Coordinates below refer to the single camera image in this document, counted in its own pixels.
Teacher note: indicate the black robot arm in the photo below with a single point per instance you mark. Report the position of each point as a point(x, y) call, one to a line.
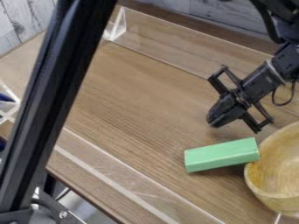
point(68, 47)

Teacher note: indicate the metal base plate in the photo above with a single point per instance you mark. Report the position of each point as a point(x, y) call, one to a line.
point(55, 213)

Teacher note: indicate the clear acrylic corner bracket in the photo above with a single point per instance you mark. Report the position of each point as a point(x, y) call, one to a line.
point(116, 27)

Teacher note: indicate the blue object at left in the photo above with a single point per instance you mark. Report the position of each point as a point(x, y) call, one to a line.
point(6, 98)

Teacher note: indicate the black table leg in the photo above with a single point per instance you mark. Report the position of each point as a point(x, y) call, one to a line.
point(50, 184)

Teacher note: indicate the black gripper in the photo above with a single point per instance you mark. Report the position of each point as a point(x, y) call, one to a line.
point(238, 95)

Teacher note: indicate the green rectangular block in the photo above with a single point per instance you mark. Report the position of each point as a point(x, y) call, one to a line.
point(221, 155)

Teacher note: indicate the clear acrylic tray wall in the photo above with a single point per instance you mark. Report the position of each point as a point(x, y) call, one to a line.
point(138, 116)

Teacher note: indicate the light wooden bowl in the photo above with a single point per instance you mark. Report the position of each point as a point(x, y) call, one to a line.
point(273, 176)

